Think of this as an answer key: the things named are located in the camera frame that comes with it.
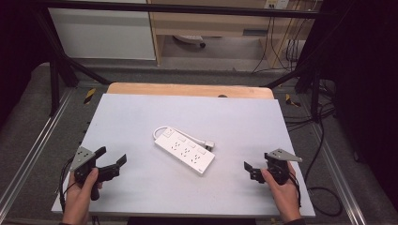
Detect person's dark clothing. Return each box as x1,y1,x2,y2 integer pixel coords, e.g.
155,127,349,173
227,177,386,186
126,217,258,225

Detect person's left hand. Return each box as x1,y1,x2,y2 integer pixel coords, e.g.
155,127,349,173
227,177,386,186
61,168,104,220

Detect white wall socket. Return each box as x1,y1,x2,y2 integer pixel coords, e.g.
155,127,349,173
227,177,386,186
264,0,291,10

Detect grey chair base caster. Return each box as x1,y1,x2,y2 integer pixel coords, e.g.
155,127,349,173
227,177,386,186
173,34,207,49

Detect white power strip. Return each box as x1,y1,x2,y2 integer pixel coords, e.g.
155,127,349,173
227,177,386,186
154,127,217,177

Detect black floor cable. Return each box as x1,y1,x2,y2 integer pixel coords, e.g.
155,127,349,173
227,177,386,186
282,78,344,218

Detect black curtain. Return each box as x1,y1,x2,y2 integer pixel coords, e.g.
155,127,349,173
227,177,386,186
308,0,398,209
0,0,53,128

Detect black metal frame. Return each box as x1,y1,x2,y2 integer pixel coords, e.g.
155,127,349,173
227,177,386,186
32,0,325,123

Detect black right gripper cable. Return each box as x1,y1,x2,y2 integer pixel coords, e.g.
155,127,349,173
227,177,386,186
287,171,303,209

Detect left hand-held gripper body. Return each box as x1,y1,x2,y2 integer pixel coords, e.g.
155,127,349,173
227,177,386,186
69,146,122,202

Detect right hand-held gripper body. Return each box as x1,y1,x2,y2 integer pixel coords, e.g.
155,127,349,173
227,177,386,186
264,147,304,186

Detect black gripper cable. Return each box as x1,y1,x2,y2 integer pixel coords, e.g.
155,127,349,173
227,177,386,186
287,171,303,209
58,157,78,214

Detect person's right hand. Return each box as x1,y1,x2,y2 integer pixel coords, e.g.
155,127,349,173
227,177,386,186
260,161,303,221

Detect white power cable with plug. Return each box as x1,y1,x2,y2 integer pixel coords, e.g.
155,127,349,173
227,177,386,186
152,126,217,153

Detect black hanging cables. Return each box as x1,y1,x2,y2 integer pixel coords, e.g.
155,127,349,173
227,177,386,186
251,15,303,75

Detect light wooden desk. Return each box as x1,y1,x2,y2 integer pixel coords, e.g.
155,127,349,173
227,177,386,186
145,0,317,68

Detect aluminium floor rail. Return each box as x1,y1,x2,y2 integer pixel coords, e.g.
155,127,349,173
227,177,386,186
311,123,368,225
0,88,75,215

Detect yellow black tape strip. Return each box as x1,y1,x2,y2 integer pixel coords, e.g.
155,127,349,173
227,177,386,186
284,93,302,108
83,87,97,105

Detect white cabinet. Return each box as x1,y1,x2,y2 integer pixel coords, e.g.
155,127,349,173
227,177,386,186
47,0,157,61

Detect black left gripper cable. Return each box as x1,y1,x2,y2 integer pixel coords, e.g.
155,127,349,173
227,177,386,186
58,157,78,214

